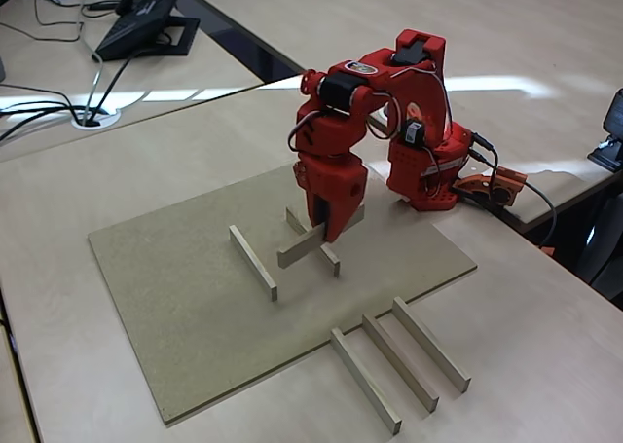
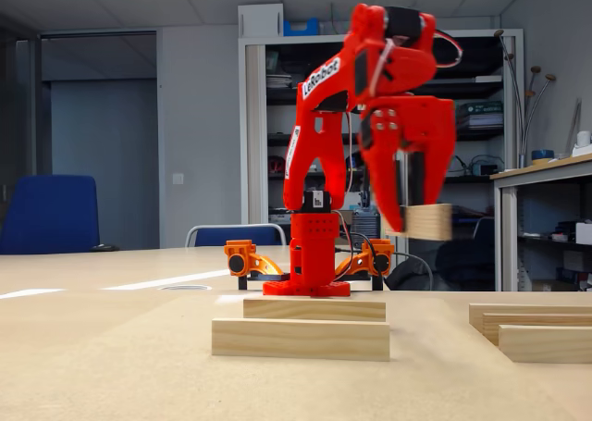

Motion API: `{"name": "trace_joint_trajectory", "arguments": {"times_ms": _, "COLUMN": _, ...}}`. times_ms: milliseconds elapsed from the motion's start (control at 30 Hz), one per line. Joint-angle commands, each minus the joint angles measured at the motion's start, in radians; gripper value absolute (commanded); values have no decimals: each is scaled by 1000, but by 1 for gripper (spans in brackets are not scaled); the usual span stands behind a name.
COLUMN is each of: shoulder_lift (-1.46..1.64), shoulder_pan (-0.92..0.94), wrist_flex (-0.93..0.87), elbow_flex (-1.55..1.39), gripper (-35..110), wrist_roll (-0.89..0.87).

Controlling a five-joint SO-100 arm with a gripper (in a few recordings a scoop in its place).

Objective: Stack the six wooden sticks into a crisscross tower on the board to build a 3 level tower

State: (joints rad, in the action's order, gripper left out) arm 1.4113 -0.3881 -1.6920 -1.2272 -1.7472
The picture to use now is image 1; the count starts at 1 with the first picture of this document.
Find wooden stick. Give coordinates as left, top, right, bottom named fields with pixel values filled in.
left=361, top=314, right=441, bottom=413
left=275, top=203, right=366, bottom=270
left=391, top=296, right=473, bottom=395
left=227, top=224, right=279, bottom=303
left=284, top=207, right=342, bottom=278
left=329, top=327, right=404, bottom=437

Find brown MDF board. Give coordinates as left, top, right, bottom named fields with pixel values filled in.
left=87, top=146, right=479, bottom=428

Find black desk phone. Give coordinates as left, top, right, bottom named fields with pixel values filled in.
left=93, top=0, right=202, bottom=63

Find black office chair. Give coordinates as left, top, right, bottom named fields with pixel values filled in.
left=576, top=184, right=623, bottom=313

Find black clamp-mounted stand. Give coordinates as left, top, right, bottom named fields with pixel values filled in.
left=586, top=87, right=623, bottom=174

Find black plugged robot cable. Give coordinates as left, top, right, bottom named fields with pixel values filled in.
left=471, top=133, right=500, bottom=191
left=467, top=149, right=495, bottom=194

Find white cable grommet with cables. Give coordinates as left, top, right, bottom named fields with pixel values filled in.
left=70, top=106, right=122, bottom=131

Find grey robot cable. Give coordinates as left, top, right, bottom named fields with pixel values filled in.
left=523, top=182, right=558, bottom=248

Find black phone cable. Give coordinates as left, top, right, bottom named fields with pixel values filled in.
left=86, top=48, right=147, bottom=123

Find pale grey-green cable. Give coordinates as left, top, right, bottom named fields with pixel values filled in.
left=76, top=0, right=106, bottom=123

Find black desk cable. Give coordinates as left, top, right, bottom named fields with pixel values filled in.
left=0, top=100, right=84, bottom=145
left=0, top=83, right=82, bottom=123

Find thin black cable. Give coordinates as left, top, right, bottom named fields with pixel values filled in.
left=0, top=0, right=84, bottom=43

